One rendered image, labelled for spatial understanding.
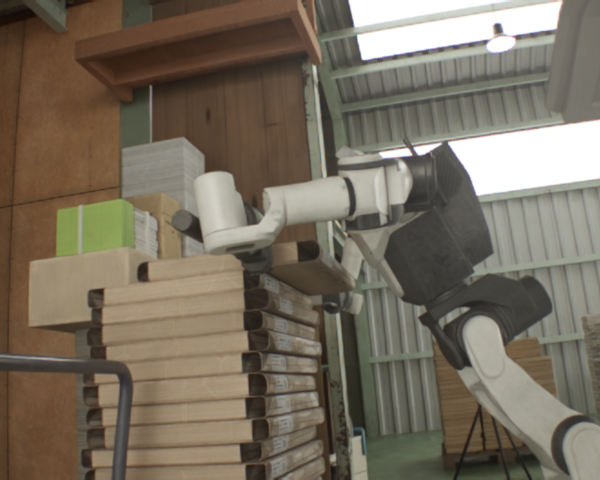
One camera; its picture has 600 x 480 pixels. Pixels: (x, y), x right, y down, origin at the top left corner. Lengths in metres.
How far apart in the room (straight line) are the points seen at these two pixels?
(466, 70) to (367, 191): 9.92
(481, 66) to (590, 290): 4.07
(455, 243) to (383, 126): 9.73
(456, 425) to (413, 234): 4.47
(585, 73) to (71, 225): 1.73
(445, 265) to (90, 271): 1.03
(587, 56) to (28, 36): 2.83
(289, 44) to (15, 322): 1.82
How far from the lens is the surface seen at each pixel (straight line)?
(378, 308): 10.35
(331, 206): 0.99
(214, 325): 1.30
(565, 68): 2.25
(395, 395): 10.24
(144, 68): 2.94
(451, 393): 5.80
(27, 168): 3.38
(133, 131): 3.13
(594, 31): 2.10
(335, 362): 2.50
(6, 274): 3.30
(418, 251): 1.43
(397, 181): 1.10
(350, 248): 2.03
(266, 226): 0.96
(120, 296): 1.41
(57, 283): 1.97
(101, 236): 1.93
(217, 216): 0.95
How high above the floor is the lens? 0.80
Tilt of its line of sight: 15 degrees up
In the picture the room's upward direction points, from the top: 5 degrees counter-clockwise
